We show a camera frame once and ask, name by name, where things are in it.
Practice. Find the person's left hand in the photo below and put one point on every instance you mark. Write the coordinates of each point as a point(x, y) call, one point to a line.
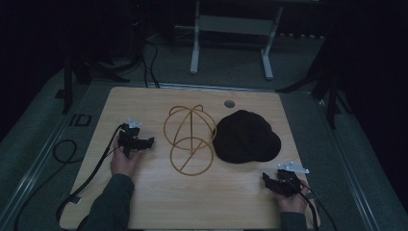
point(123, 163)

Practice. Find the dark brown cap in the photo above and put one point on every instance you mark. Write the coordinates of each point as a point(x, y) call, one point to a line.
point(245, 136)

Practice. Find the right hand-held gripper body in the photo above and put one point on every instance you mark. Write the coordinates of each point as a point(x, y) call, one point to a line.
point(290, 183)

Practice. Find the grey round table grommet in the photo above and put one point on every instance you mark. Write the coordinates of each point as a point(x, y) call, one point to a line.
point(229, 103)

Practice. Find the white metal table frame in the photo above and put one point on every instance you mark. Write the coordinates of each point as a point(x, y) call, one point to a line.
point(235, 25)

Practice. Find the person's right hand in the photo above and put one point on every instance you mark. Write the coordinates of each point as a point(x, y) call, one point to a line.
point(293, 203)

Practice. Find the black tripod stand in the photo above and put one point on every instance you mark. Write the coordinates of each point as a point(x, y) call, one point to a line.
point(83, 72)
point(327, 86)

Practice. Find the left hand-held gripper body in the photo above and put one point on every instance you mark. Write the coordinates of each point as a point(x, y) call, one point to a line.
point(130, 138)

